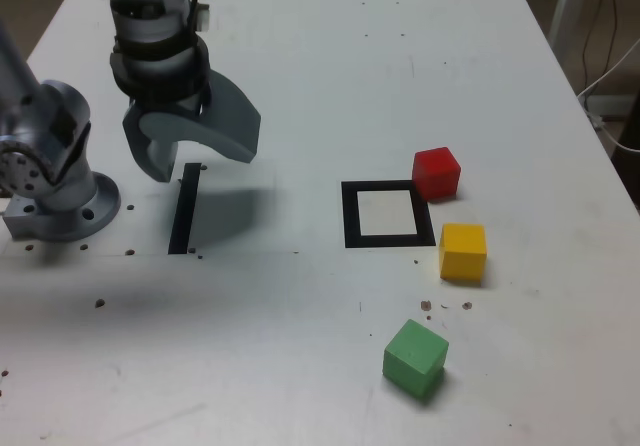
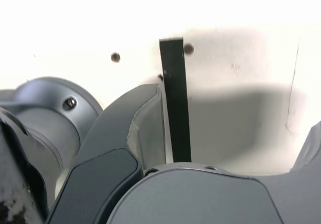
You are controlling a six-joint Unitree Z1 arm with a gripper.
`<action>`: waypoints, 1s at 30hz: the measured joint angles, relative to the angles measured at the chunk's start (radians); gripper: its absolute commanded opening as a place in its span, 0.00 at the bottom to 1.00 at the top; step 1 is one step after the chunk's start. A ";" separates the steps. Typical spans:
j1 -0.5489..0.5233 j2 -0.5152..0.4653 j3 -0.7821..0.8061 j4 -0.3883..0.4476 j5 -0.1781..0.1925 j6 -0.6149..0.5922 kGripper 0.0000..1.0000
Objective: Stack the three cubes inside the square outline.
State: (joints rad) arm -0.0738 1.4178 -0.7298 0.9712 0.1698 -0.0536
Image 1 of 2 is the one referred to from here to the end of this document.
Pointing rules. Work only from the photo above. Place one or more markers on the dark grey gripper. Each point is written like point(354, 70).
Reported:
point(170, 105)

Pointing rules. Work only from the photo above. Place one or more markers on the red cube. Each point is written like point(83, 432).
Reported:
point(437, 176)

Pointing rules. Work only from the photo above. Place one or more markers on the yellow cube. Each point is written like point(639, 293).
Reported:
point(462, 256)

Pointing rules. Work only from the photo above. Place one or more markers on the green cube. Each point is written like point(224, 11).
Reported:
point(412, 361)

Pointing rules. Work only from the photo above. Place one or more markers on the black tape square outline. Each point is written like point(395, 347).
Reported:
point(390, 241)

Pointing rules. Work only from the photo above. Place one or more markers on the black tape strip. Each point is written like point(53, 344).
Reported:
point(184, 206)

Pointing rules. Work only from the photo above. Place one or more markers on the white power strip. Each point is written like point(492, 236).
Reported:
point(607, 106)

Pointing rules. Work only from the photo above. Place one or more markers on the white metal post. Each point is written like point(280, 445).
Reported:
point(565, 6)

